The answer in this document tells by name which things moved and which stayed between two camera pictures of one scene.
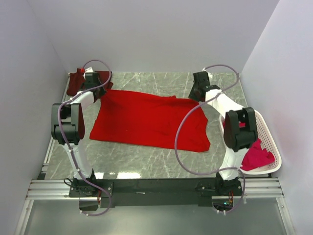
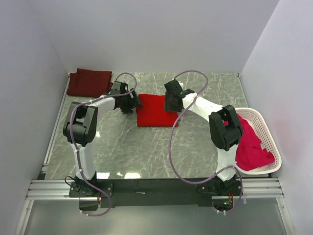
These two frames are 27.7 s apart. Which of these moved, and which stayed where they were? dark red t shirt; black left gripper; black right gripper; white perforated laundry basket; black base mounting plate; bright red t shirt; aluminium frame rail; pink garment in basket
Moved: bright red t shirt; black left gripper; black right gripper
Stayed: white perforated laundry basket; black base mounting plate; pink garment in basket; dark red t shirt; aluminium frame rail
